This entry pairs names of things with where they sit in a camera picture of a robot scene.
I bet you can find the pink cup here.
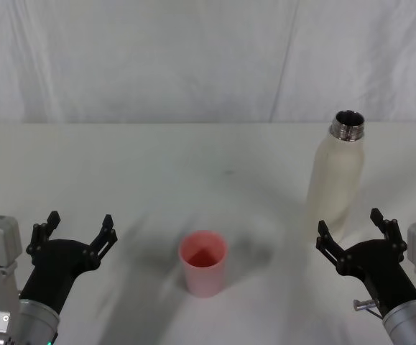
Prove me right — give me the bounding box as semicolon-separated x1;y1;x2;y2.
177;230;228;299

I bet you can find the white table cloth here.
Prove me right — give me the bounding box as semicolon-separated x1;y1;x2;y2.
0;121;416;345

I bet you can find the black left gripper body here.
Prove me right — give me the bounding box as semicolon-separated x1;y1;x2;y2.
19;238;100;315

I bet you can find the white curtain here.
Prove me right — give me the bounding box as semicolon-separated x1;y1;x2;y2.
0;0;416;125

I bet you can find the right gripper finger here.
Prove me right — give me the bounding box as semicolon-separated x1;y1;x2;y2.
369;207;408;266
315;219;353;276

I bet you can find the cream vacuum bottle steel neck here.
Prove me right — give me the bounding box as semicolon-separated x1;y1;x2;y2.
305;109;368;244

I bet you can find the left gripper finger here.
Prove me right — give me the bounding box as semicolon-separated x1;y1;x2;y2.
25;211;63;257
83;213;119;269

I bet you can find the thin cable with silver plug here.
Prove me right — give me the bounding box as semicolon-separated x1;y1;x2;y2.
353;298;385;319

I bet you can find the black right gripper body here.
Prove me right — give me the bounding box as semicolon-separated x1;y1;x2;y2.
338;239;416;318

